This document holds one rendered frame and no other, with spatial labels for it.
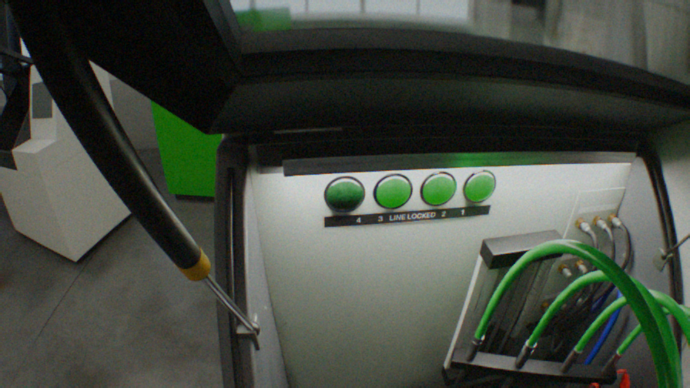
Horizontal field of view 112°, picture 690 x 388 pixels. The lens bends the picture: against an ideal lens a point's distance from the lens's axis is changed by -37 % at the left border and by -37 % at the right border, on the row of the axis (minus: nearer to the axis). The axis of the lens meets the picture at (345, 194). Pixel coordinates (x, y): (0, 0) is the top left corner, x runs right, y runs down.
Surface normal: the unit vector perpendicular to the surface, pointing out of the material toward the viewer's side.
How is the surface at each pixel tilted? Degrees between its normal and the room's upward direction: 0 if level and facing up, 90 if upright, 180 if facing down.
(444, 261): 90
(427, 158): 90
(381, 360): 90
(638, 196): 90
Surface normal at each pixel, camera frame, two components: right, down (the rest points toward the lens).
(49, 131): -0.25, 0.25
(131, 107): -0.01, 0.50
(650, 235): -0.99, 0.06
